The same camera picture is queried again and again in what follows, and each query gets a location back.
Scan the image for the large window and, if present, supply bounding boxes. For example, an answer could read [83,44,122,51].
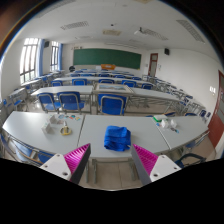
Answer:
[19,37,40,84]

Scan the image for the grey classroom desks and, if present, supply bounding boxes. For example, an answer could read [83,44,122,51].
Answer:
[8,68,208,116]

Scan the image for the ceiling projector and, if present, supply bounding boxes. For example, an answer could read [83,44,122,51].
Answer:
[134,27,148,36]

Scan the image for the small colourful cards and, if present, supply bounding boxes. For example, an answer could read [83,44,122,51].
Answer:
[57,113,82,122]

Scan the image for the green chalkboard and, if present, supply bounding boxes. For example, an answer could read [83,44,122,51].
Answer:
[72,48,142,70]

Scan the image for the red-brown door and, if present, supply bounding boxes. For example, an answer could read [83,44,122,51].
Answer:
[208,69,224,149]

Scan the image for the yellow tape roll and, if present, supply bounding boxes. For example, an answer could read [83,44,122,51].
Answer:
[59,125,73,137]

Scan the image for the blue curtain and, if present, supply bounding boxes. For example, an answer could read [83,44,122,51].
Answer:
[35,39,45,78]
[57,42,64,72]

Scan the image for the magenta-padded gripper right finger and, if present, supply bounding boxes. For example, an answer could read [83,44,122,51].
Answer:
[130,143,182,187]

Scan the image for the small white box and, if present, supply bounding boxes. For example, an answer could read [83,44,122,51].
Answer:
[41,121,54,135]
[49,114,61,125]

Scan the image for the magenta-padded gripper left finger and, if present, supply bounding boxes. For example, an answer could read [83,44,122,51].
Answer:
[39,143,92,185]

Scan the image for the blue terry towel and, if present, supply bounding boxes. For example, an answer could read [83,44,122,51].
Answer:
[103,125,132,152]

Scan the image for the framed board on desk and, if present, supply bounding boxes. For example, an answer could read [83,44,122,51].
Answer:
[92,82,134,96]

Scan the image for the brown door with window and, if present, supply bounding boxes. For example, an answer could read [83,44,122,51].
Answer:
[148,52,159,78]

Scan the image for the ceiling light panels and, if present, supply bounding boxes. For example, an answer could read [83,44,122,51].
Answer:
[36,0,206,44]

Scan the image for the narrow window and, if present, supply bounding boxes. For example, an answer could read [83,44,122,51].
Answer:
[49,40,60,73]

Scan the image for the orange lectern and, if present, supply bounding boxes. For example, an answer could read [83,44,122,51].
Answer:
[100,63,117,71]

